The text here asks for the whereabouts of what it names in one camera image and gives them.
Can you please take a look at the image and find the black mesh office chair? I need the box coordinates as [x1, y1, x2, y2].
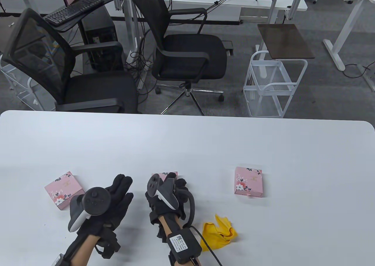
[1, 8, 140, 114]

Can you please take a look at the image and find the pink floral gift box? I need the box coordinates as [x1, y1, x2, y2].
[45, 171, 86, 211]

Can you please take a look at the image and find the black glove cable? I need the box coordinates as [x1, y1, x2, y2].
[183, 225, 223, 266]

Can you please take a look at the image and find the black keyboard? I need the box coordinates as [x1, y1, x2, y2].
[44, 0, 105, 26]

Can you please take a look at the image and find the black chair chrome base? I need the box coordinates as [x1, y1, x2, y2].
[131, 0, 228, 116]

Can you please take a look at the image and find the white desk foot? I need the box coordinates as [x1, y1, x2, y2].
[357, 64, 375, 91]

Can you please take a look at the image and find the person's left hand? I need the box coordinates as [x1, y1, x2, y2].
[78, 174, 134, 238]

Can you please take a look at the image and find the person's left forearm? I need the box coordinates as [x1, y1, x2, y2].
[70, 234, 97, 266]

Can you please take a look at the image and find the person's right forearm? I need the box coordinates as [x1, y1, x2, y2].
[158, 215, 202, 266]

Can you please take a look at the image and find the black computer tower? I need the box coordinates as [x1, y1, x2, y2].
[81, 6, 125, 72]

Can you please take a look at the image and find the pink floral box sleeve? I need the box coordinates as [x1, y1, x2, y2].
[234, 167, 263, 198]

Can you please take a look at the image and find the tangle of black cables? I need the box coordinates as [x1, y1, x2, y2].
[126, 20, 156, 102]

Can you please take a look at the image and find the person's right hand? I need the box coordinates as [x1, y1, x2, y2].
[145, 177, 188, 225]

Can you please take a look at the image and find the white wire cart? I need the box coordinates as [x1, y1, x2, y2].
[0, 55, 44, 111]
[243, 51, 308, 119]

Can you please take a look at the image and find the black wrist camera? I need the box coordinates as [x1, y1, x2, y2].
[95, 231, 121, 260]
[157, 222, 170, 243]

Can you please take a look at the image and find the dark brown wooden board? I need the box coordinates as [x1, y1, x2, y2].
[257, 24, 315, 59]

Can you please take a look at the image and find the grey hand controller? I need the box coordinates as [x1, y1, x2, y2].
[146, 173, 196, 228]
[68, 187, 112, 233]

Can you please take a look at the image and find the yellow cleaning cloth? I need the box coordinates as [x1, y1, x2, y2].
[200, 214, 238, 252]

